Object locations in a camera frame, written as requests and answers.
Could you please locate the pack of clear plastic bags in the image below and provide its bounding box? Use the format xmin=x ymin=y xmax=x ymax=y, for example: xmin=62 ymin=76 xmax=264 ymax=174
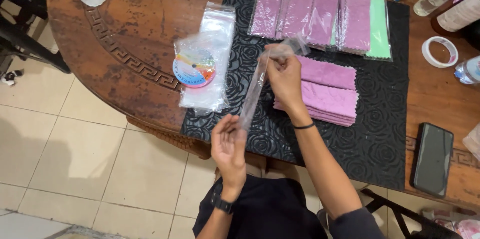
xmin=174 ymin=2 xmax=237 ymax=116

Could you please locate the small black-white scrap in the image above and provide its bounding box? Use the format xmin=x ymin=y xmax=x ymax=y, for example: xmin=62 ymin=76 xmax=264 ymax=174
xmin=0 ymin=69 xmax=25 ymax=86

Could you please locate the small water bottle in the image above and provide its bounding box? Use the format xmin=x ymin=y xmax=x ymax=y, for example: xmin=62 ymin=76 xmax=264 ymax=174
xmin=454 ymin=56 xmax=480 ymax=85

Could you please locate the clear plastic sleeve bag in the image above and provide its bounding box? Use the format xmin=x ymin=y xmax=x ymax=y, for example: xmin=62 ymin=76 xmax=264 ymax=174
xmin=238 ymin=37 xmax=310 ymax=131

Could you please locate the person's right hand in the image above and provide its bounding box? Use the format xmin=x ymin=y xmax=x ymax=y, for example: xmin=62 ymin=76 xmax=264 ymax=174
xmin=264 ymin=44 xmax=314 ymax=123

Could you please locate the stack of pink cloths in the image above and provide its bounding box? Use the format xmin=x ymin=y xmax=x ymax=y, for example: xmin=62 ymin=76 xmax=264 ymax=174
xmin=273 ymin=55 xmax=360 ymax=127

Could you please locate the white tape roll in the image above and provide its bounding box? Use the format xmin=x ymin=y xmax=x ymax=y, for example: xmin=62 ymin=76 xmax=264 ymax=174
xmin=421 ymin=36 xmax=459 ymax=68

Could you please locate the crumpled clear plastic bag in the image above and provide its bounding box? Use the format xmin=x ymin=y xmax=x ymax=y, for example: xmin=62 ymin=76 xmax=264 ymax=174
xmin=462 ymin=123 xmax=480 ymax=161

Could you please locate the black wristwatch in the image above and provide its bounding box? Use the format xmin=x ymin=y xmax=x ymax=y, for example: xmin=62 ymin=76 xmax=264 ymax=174
xmin=210 ymin=183 xmax=237 ymax=215

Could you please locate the bagged green cloth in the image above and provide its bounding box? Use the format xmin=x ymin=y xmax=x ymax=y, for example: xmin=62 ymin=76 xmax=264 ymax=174
xmin=365 ymin=0 xmax=394 ymax=62

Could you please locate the person's left hand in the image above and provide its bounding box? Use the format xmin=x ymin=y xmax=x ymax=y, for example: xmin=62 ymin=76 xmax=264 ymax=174
xmin=211 ymin=114 xmax=248 ymax=191

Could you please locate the black smartphone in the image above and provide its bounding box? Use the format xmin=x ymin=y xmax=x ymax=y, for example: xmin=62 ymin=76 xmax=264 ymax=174
xmin=411 ymin=122 xmax=455 ymax=199

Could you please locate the brown bottle with white label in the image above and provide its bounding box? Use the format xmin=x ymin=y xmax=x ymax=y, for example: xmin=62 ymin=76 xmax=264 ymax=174
xmin=431 ymin=0 xmax=480 ymax=37

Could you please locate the bagged pink cloth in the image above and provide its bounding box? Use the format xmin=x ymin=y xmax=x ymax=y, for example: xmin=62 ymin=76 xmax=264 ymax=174
xmin=305 ymin=0 xmax=344 ymax=50
xmin=275 ymin=0 xmax=320 ymax=43
xmin=247 ymin=0 xmax=290 ymax=40
xmin=337 ymin=0 xmax=374 ymax=56

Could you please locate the heap of pink packets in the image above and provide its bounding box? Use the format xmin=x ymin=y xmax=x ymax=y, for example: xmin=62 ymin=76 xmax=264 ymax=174
xmin=422 ymin=208 xmax=480 ymax=239

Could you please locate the black chair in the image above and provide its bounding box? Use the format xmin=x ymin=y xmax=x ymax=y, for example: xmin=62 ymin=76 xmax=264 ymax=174
xmin=0 ymin=0 xmax=72 ymax=79

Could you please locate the black rose-embossed mat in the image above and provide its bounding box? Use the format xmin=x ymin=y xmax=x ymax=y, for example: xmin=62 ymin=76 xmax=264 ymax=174
xmin=181 ymin=0 xmax=410 ymax=191

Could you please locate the person's dark clothing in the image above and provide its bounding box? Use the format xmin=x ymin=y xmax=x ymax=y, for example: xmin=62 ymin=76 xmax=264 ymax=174
xmin=193 ymin=173 xmax=329 ymax=239

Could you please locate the round colourful ribbon spool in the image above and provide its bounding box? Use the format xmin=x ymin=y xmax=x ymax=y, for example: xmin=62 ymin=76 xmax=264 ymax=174
xmin=172 ymin=53 xmax=217 ymax=88

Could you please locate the black metal chair frame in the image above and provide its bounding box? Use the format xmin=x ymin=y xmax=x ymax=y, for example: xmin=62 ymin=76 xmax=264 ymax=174
xmin=360 ymin=188 xmax=464 ymax=239

